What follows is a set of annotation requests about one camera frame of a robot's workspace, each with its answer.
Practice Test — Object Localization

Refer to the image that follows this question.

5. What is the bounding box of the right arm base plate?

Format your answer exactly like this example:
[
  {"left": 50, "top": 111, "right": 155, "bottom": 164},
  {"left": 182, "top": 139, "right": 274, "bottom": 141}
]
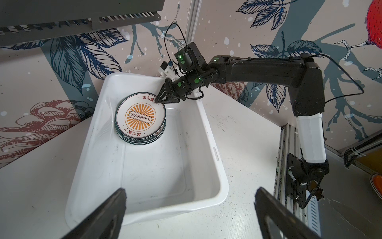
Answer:
[{"left": 285, "top": 153, "right": 324, "bottom": 208}]

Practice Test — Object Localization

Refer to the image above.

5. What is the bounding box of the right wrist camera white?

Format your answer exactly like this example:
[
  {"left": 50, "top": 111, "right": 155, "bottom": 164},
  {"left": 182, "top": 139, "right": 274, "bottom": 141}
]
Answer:
[{"left": 158, "top": 61, "right": 180, "bottom": 82}]

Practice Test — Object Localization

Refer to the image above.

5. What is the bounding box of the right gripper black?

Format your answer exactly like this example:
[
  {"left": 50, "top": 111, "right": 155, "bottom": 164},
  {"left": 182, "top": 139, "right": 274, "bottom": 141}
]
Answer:
[{"left": 154, "top": 74, "right": 208, "bottom": 104}]

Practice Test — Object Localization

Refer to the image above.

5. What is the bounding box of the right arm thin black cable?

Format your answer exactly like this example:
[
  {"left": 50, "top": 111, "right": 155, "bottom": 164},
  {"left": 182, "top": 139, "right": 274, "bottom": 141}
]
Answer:
[{"left": 163, "top": 22, "right": 365, "bottom": 105}]

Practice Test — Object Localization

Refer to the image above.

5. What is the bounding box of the green rim plate large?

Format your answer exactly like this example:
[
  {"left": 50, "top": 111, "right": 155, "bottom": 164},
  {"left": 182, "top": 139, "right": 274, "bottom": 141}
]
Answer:
[{"left": 114, "top": 122, "right": 166, "bottom": 145}]

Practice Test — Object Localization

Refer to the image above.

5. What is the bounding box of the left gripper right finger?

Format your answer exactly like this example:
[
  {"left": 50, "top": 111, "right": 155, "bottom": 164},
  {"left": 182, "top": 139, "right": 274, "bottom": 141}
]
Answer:
[{"left": 254, "top": 187, "right": 320, "bottom": 239}]

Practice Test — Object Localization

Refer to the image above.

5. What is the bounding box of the orange sunburst plate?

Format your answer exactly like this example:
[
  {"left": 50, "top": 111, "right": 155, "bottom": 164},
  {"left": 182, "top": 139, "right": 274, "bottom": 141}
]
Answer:
[{"left": 114, "top": 92, "right": 166, "bottom": 139}]

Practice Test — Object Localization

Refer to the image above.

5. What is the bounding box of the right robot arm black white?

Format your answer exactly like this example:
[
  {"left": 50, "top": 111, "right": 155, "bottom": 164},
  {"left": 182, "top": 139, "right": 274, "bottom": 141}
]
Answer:
[{"left": 155, "top": 43, "right": 329, "bottom": 208}]

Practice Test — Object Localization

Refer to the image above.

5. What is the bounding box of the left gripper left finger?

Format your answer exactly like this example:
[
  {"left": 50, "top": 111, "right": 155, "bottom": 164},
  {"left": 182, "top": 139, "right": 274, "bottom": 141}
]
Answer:
[{"left": 63, "top": 188, "right": 127, "bottom": 239}]

